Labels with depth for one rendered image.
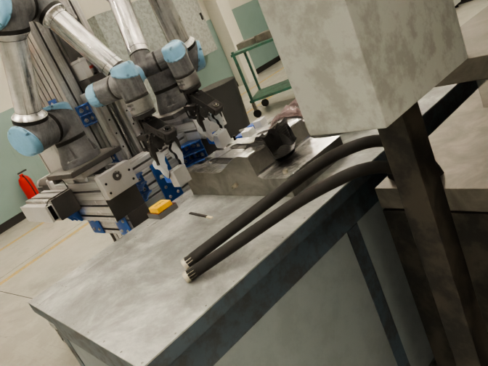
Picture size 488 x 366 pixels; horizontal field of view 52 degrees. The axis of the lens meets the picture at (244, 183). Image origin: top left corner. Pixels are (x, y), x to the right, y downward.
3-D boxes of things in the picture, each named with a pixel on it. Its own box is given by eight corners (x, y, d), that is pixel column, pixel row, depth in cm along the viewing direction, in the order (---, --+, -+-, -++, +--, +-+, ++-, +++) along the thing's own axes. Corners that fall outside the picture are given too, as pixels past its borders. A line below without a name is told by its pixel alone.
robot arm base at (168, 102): (153, 117, 218) (143, 96, 215) (177, 103, 228) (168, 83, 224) (173, 112, 207) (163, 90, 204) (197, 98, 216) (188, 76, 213)
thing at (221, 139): (200, 147, 189) (194, 134, 187) (209, 139, 192) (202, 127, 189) (223, 148, 180) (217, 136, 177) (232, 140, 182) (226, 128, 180)
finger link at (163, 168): (161, 178, 158) (154, 149, 156) (171, 178, 154) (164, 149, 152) (153, 181, 156) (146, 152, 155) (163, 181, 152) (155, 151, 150)
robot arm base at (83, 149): (57, 171, 189) (43, 148, 186) (89, 153, 198) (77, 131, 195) (74, 169, 178) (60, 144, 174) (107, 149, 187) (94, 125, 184)
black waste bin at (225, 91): (210, 144, 601) (189, 96, 581) (234, 127, 632) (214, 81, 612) (238, 139, 568) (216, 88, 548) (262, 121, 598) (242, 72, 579)
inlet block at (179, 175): (158, 186, 163) (151, 173, 162) (170, 179, 166) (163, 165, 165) (180, 186, 153) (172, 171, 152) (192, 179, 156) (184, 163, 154)
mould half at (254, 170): (193, 194, 176) (177, 160, 172) (242, 160, 191) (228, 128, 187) (294, 197, 138) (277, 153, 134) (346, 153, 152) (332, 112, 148)
